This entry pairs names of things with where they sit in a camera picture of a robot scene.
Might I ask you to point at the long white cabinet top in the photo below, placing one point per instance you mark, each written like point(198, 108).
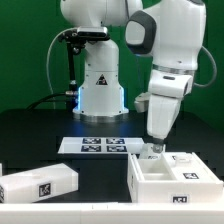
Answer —
point(38, 184)

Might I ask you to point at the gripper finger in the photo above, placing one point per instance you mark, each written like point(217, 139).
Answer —
point(158, 145)

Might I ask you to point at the white cabinet body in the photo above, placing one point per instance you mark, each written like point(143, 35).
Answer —
point(149, 182)

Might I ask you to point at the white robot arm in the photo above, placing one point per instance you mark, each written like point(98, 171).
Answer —
point(170, 33)

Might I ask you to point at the white base tag plate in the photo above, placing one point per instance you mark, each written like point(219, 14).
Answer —
point(100, 145)

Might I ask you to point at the white workspace fence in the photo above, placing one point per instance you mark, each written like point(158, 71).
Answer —
point(112, 213)

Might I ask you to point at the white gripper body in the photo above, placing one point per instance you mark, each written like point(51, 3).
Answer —
point(162, 113)

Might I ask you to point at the small white cabinet door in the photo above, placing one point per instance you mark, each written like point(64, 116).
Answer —
point(147, 152)

